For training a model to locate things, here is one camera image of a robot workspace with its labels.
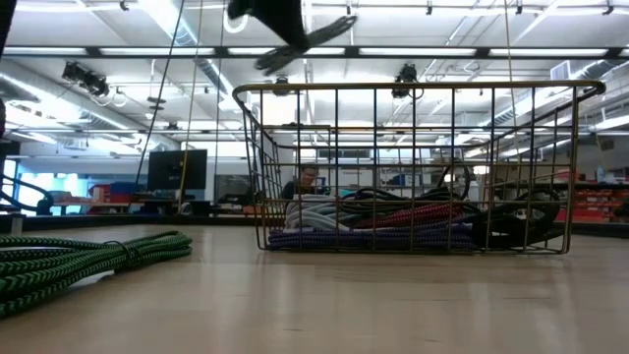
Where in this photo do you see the black USB-C cable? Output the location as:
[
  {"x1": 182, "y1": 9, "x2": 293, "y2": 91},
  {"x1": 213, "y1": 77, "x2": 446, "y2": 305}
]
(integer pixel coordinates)
[
  {"x1": 469, "y1": 188, "x2": 565, "y2": 250},
  {"x1": 341, "y1": 157, "x2": 474, "y2": 218},
  {"x1": 254, "y1": 14, "x2": 360, "y2": 77}
]

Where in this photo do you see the gold wire basket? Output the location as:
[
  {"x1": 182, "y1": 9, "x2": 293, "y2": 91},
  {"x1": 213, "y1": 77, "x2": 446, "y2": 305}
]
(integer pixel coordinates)
[{"x1": 231, "y1": 80, "x2": 607, "y2": 257}]

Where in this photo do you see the lavender USB-C cable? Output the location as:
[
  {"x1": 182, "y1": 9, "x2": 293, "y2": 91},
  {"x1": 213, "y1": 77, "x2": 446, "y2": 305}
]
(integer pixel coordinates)
[{"x1": 286, "y1": 193, "x2": 348, "y2": 213}]

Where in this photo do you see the white USB-C cable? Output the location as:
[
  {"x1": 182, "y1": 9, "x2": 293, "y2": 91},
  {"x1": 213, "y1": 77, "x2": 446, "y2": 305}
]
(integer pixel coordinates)
[{"x1": 283, "y1": 210, "x2": 363, "y2": 232}]

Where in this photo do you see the purple braided USB-C cable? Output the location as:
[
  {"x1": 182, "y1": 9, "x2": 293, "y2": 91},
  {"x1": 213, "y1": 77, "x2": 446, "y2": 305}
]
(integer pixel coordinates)
[{"x1": 266, "y1": 222, "x2": 476, "y2": 252}]

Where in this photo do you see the red braided USB-C cable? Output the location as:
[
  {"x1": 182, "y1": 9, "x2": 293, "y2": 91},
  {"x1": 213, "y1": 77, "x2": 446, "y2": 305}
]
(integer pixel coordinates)
[{"x1": 354, "y1": 203, "x2": 466, "y2": 231}]

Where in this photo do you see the green braided USB-C cable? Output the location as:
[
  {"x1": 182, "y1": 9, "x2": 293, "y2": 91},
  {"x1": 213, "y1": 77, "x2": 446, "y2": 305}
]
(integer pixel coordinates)
[{"x1": 0, "y1": 230, "x2": 194, "y2": 319}]

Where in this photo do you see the person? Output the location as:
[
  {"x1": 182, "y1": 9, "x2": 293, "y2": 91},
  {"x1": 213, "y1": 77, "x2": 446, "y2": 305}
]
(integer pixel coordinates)
[{"x1": 281, "y1": 163, "x2": 329, "y2": 202}]

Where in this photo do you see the black rig crossbar with lights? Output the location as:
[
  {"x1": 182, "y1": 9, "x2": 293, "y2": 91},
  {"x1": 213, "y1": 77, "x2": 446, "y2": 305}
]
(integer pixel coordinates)
[{"x1": 0, "y1": 45, "x2": 629, "y2": 61}]

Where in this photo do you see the black ceiling fixture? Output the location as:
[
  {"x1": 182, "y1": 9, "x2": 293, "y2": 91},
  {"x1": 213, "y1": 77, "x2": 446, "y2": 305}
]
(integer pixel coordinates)
[{"x1": 61, "y1": 61, "x2": 112, "y2": 98}]

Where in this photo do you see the black computer monitor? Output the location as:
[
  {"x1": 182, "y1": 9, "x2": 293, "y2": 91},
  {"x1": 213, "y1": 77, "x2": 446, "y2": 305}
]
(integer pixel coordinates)
[{"x1": 146, "y1": 148, "x2": 208, "y2": 192}]

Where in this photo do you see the red storage bin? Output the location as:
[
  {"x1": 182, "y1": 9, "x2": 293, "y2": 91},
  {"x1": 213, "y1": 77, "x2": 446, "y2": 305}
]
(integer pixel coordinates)
[
  {"x1": 89, "y1": 183, "x2": 113, "y2": 203},
  {"x1": 557, "y1": 208, "x2": 613, "y2": 222}
]

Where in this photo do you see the white hanging ring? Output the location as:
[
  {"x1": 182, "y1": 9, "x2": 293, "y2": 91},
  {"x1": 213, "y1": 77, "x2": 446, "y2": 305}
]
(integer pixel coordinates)
[{"x1": 222, "y1": 13, "x2": 249, "y2": 34}]

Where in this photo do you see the black hanging cable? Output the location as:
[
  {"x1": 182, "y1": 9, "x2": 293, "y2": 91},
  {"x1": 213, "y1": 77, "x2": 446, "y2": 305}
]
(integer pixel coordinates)
[{"x1": 135, "y1": 0, "x2": 187, "y2": 184}]

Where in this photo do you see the black camera with cable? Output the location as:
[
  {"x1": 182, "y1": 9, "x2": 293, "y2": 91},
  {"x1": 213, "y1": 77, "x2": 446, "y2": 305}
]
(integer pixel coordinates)
[{"x1": 392, "y1": 62, "x2": 425, "y2": 99}]

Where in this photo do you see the yellow hanging strap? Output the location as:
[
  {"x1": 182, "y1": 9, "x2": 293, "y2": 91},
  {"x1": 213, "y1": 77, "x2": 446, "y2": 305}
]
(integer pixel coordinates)
[{"x1": 177, "y1": 0, "x2": 203, "y2": 207}]

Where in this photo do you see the black aluminium table frame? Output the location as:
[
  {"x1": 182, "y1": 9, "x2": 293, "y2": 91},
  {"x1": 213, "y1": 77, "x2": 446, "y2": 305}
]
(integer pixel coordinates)
[{"x1": 0, "y1": 213, "x2": 629, "y2": 241}]

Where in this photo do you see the black curved hose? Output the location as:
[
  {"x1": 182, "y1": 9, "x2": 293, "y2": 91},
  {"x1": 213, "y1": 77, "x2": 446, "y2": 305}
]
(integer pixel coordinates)
[{"x1": 0, "y1": 174, "x2": 54, "y2": 216}]

